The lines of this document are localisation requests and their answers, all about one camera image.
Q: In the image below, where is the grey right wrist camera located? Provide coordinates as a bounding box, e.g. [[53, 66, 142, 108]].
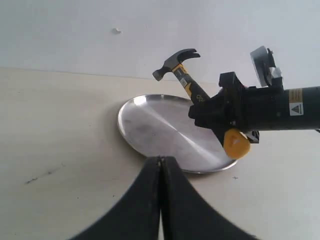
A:
[[250, 45, 283, 89]]

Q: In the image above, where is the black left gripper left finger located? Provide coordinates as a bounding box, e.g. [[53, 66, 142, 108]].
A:
[[72, 157, 161, 240]]

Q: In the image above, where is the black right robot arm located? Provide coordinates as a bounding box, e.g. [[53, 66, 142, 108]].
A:
[[188, 72, 320, 143]]

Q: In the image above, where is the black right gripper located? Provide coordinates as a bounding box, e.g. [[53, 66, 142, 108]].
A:
[[188, 72, 260, 147]]

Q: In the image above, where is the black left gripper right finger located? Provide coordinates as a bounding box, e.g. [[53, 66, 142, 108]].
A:
[[159, 156, 257, 240]]

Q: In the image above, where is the round steel plate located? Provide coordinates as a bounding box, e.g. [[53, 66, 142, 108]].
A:
[[117, 94, 237, 174]]

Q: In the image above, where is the yellow black claw hammer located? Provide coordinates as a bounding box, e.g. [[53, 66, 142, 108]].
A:
[[152, 48, 251, 160]]

